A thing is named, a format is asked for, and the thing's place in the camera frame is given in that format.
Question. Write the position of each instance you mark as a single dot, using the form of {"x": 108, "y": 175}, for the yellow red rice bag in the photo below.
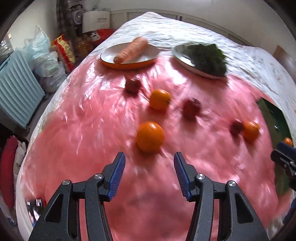
{"x": 65, "y": 53}

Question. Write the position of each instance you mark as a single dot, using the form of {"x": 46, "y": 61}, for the light blue suitcase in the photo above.
{"x": 21, "y": 93}

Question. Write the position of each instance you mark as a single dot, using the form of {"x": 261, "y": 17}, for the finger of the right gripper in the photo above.
{"x": 284, "y": 161}
{"x": 285, "y": 148}

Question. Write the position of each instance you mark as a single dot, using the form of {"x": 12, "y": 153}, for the small red fruit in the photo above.
{"x": 133, "y": 85}

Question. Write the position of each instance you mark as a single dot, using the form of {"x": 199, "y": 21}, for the red cloth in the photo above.
{"x": 7, "y": 176}

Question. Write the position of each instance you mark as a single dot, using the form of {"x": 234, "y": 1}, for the pink plastic sheet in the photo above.
{"x": 151, "y": 114}

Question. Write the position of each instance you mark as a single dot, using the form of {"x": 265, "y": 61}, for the plaid hanging scarf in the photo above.
{"x": 64, "y": 20}

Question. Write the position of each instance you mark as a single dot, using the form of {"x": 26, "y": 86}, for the large carrot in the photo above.
{"x": 132, "y": 50}

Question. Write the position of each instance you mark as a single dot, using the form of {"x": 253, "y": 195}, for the green cardboard tray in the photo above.
{"x": 278, "y": 130}

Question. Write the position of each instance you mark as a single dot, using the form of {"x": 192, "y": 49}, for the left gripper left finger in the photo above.
{"x": 60, "y": 219}

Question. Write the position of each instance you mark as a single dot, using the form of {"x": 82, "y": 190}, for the lower purple fan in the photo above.
{"x": 77, "y": 17}

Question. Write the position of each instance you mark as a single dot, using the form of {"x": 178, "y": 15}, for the wooden headboard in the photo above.
{"x": 286, "y": 61}

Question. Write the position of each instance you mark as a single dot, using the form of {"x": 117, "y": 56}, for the red apple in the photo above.
{"x": 236, "y": 127}
{"x": 191, "y": 108}

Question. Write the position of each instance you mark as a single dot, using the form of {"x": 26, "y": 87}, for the white dark-rimmed plate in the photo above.
{"x": 178, "y": 53}

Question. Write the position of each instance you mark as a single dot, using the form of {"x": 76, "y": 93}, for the orange plate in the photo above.
{"x": 146, "y": 58}

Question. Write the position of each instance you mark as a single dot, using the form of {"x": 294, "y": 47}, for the small back orange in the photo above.
{"x": 160, "y": 100}

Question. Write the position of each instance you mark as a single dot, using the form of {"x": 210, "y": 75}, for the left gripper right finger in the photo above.
{"x": 237, "y": 218}

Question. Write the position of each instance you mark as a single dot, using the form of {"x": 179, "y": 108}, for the large front orange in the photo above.
{"x": 288, "y": 141}

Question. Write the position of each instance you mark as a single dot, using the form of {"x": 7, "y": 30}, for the green leafy vegetable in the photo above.
{"x": 207, "y": 58}

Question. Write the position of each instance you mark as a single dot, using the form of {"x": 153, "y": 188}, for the white cardboard box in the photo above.
{"x": 95, "y": 20}

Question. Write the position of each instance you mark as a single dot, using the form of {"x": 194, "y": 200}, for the large orange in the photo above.
{"x": 251, "y": 131}
{"x": 288, "y": 141}

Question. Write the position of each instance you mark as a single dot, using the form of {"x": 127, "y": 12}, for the clear blue plastic bags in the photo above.
{"x": 43, "y": 61}

